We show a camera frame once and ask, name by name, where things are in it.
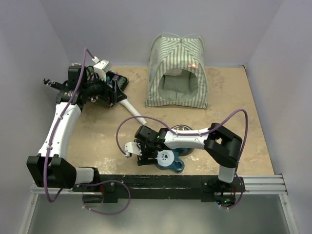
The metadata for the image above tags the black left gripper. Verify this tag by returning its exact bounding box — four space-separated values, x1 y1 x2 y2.
83 72 127 104

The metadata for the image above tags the teal pet bowl stand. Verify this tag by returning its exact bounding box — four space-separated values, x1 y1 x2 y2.
156 148 194 173

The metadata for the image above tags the steel pet bowl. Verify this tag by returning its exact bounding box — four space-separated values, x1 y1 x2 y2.
171 124 193 131

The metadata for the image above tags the green striped pet tent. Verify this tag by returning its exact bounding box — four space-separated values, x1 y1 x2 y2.
145 42 208 109

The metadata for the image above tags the green checkered pet cushion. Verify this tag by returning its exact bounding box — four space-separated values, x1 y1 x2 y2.
158 73 198 101

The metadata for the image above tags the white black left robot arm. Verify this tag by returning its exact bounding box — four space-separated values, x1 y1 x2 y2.
26 64 129 191

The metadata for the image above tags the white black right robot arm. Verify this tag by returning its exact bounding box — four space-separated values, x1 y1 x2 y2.
131 123 244 192

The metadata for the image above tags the black poker chip case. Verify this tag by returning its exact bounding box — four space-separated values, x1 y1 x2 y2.
42 70 129 110

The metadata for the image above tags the purple poker chip stack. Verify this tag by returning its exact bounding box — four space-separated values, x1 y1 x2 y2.
113 75 119 82

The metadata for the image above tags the white toy microphone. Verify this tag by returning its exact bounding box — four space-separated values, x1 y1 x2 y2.
120 98 147 125

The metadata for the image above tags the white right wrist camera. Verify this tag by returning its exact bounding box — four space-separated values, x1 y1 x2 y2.
124 142 142 158

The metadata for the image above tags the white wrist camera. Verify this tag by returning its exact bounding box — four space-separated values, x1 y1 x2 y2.
92 57 112 81
124 142 142 158

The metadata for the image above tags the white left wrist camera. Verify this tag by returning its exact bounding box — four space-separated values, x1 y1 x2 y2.
92 57 112 81

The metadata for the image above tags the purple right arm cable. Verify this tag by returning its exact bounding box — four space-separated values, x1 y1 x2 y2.
116 109 249 164

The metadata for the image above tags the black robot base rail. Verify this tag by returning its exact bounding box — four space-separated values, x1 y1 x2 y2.
73 175 246 203

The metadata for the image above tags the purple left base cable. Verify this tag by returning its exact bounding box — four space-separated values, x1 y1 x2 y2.
82 179 132 215

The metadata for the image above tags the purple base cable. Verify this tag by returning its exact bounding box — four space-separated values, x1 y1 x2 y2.
218 173 244 210
82 179 132 215

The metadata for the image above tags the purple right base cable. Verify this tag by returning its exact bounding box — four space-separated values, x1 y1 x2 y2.
218 173 244 210

